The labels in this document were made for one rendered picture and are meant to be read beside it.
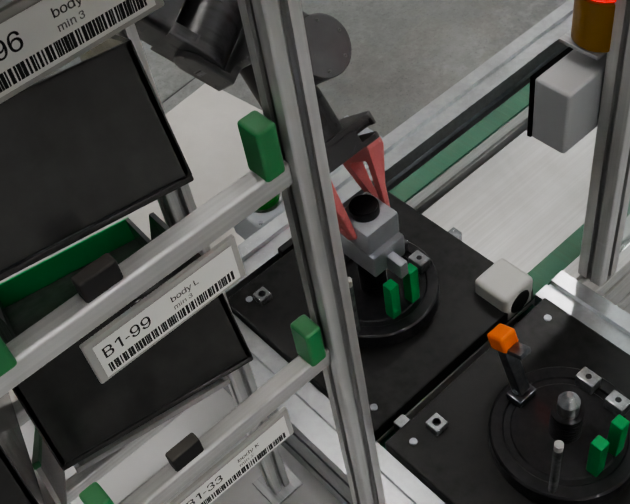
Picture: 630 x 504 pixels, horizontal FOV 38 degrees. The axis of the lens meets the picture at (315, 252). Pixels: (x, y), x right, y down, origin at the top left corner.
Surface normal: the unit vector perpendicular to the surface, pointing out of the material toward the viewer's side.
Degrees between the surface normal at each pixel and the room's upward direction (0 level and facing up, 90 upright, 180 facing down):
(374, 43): 0
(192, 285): 90
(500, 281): 0
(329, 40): 51
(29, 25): 90
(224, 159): 0
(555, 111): 90
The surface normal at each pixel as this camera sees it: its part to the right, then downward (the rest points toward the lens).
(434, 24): -0.13, -0.64
